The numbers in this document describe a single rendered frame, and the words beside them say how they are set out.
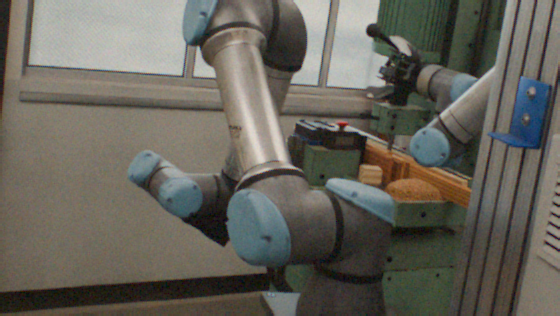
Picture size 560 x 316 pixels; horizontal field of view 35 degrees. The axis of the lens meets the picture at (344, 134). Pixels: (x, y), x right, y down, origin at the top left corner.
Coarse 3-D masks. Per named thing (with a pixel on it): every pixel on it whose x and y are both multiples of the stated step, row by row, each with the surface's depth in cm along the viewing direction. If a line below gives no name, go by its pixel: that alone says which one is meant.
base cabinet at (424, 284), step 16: (288, 272) 235; (304, 272) 229; (384, 272) 207; (400, 272) 210; (416, 272) 213; (432, 272) 216; (448, 272) 219; (272, 288) 243; (384, 288) 208; (400, 288) 211; (416, 288) 214; (432, 288) 217; (448, 288) 220; (400, 304) 212; (416, 304) 215; (432, 304) 218; (448, 304) 221
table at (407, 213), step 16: (352, 176) 214; (400, 208) 197; (416, 208) 200; (432, 208) 202; (448, 208) 205; (464, 208) 208; (400, 224) 198; (416, 224) 201; (432, 224) 203; (448, 224) 206
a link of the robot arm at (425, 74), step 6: (426, 66) 185; (432, 66) 184; (438, 66) 184; (420, 72) 184; (426, 72) 183; (432, 72) 182; (420, 78) 184; (426, 78) 182; (420, 84) 184; (426, 84) 182; (420, 90) 184; (426, 90) 182; (426, 96) 185
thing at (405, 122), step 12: (384, 108) 221; (396, 108) 222; (408, 108) 224; (420, 108) 228; (372, 120) 226; (384, 120) 221; (396, 120) 222; (408, 120) 224; (384, 132) 221; (396, 132) 223; (408, 132) 225
